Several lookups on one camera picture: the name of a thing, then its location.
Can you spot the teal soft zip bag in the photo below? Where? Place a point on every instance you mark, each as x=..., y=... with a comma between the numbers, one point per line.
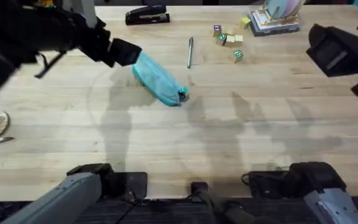
x=157, y=81

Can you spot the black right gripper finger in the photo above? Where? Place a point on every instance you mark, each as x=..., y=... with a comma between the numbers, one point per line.
x=334, y=62
x=331, y=37

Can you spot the plain wooden toy block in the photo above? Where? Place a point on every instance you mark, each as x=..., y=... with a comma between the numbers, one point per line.
x=238, y=40
x=230, y=40

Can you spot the yellow-green toy block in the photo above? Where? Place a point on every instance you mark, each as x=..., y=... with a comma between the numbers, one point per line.
x=245, y=22

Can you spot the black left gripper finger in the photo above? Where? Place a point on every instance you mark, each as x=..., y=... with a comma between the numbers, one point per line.
x=126, y=58
x=126, y=46

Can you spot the purple toy block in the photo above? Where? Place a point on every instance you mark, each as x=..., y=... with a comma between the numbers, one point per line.
x=217, y=30

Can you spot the black stapler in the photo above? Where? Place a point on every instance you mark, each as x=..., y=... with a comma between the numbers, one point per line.
x=148, y=15

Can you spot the green toy block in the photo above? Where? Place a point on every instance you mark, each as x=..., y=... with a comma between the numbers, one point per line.
x=222, y=39
x=238, y=55

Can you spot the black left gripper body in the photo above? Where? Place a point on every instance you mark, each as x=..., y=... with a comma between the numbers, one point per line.
x=95, y=40

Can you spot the black camera stand foot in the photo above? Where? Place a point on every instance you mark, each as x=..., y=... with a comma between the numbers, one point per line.
x=210, y=199

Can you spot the black rail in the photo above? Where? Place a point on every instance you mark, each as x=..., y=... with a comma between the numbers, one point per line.
x=154, y=213

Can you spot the silver and black pen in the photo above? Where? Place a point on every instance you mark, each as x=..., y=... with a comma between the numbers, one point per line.
x=190, y=53

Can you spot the grey and black left robot arm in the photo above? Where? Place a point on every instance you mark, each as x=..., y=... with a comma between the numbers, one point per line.
x=5, y=34

